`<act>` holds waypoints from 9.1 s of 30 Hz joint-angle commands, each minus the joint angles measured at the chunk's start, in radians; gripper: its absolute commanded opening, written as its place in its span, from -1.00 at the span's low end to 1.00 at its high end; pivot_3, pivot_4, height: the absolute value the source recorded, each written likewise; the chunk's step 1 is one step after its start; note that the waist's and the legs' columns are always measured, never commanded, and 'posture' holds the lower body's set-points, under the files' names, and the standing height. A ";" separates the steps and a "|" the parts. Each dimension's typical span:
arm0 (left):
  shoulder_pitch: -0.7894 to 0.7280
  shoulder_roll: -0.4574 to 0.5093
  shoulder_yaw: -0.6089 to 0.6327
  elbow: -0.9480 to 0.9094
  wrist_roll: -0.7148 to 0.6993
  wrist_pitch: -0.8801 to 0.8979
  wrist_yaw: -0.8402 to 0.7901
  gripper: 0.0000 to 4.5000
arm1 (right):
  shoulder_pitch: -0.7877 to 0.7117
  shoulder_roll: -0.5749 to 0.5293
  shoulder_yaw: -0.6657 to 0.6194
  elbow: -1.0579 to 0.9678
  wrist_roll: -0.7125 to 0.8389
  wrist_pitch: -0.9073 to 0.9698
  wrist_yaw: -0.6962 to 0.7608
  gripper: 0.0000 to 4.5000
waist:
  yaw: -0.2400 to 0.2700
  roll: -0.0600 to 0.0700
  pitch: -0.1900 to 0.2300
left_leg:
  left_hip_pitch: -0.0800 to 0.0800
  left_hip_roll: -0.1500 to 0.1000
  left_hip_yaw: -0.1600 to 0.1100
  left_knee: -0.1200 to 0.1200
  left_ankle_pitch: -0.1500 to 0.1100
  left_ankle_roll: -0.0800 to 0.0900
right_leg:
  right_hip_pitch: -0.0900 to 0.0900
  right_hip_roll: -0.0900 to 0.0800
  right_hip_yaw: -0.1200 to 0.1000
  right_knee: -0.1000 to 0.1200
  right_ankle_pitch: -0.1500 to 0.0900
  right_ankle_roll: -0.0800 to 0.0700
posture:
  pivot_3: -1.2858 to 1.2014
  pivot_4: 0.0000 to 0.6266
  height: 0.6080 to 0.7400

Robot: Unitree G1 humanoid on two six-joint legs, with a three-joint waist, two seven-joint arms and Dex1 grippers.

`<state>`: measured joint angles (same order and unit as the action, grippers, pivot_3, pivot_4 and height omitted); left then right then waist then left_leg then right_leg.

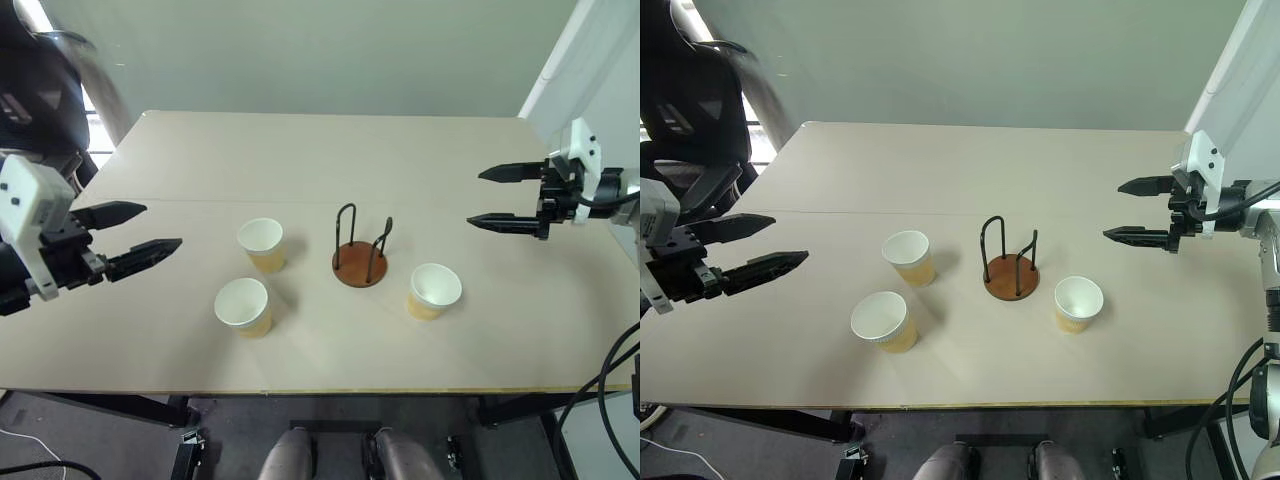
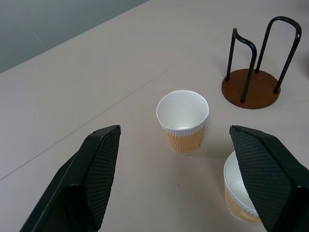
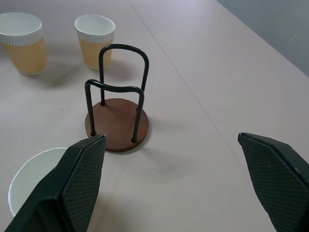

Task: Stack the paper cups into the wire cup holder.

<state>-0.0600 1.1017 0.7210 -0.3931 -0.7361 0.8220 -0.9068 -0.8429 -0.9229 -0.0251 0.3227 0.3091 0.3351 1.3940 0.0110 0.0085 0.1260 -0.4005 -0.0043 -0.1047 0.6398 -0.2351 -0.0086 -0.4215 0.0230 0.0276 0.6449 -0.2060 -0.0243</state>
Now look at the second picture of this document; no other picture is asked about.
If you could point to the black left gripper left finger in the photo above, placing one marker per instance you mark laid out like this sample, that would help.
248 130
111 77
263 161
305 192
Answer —
96 174

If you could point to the orange and white paper cup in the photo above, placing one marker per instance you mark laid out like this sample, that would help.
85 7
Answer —
235 193
182 120

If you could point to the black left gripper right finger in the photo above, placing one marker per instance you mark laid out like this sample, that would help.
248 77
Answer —
265 174

